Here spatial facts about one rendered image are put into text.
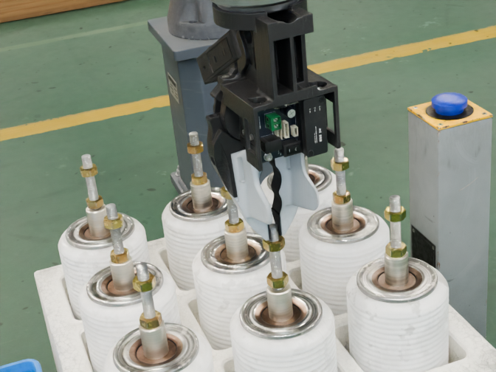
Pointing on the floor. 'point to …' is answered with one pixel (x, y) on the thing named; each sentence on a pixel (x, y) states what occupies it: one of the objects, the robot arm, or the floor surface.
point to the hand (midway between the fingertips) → (269, 219)
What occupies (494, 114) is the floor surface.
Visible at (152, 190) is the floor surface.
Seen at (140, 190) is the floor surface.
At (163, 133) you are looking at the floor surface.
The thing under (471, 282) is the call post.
